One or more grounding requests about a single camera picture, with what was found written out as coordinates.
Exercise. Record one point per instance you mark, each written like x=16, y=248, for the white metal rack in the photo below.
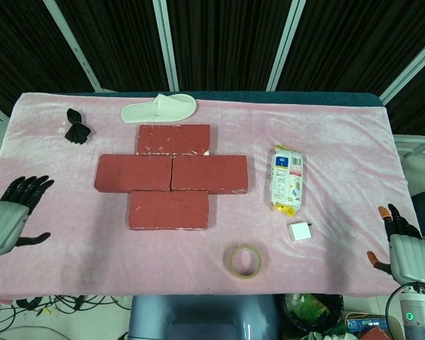
x=418, y=145

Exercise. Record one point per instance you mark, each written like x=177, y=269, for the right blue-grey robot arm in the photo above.
x=419, y=315

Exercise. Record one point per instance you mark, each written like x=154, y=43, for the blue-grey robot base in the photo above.
x=202, y=318

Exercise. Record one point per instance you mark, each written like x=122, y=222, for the white partition post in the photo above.
x=74, y=44
x=411, y=63
x=166, y=44
x=287, y=44

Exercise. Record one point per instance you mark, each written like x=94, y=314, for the black tied cloth bundle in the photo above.
x=77, y=129

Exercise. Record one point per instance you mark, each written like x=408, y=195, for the red box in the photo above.
x=375, y=334

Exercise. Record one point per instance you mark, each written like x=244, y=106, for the clear tape roll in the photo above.
x=233, y=263

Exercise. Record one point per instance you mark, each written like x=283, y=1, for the pink velvet table cloth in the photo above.
x=322, y=141

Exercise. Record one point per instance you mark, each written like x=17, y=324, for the red brick with white chips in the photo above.
x=173, y=139

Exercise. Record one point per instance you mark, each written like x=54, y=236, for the white slipper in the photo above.
x=159, y=108

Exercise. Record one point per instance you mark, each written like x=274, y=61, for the white yellow wet wipes pack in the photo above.
x=287, y=177

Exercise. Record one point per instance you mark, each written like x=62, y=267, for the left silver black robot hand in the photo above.
x=3, y=223

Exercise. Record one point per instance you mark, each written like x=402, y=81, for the blue printed box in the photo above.
x=366, y=323

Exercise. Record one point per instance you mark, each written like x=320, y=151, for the black trash bin with bag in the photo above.
x=313, y=311

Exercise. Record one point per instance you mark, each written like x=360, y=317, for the white charger plug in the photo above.
x=300, y=232

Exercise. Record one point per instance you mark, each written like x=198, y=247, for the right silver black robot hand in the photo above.
x=412, y=260

